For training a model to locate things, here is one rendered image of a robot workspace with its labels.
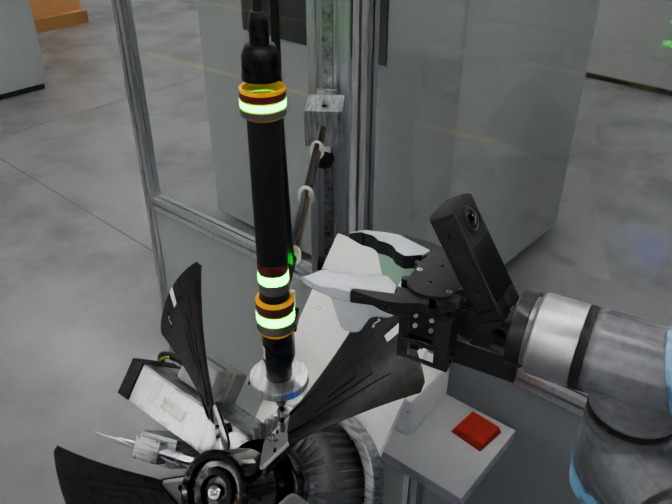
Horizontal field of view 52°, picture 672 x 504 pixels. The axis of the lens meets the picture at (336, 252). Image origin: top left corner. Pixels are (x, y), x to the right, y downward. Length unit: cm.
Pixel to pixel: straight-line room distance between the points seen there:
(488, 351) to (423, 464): 92
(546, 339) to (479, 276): 8
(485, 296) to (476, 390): 109
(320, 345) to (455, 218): 72
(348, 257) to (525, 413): 61
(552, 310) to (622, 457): 14
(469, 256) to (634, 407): 18
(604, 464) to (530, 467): 110
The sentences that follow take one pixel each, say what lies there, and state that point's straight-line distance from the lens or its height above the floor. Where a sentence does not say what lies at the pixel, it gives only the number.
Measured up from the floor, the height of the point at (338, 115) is 157.
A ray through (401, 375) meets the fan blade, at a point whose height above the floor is 141.
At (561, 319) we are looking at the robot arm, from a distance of 60.
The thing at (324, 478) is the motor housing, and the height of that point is 116.
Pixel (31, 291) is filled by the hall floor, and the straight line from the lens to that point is 381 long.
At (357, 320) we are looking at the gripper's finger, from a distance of 65.
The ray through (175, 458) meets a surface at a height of 110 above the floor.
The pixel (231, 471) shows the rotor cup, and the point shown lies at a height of 125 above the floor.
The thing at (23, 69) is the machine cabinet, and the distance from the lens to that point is 666.
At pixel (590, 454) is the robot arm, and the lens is 67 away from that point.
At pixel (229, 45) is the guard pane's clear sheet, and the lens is 179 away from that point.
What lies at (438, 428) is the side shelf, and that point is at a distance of 162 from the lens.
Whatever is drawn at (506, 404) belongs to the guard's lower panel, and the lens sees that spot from 166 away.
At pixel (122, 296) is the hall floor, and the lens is 361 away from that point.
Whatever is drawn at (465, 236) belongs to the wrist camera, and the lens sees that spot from 59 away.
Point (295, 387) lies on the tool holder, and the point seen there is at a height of 147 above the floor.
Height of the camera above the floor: 203
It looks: 32 degrees down
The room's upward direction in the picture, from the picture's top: straight up
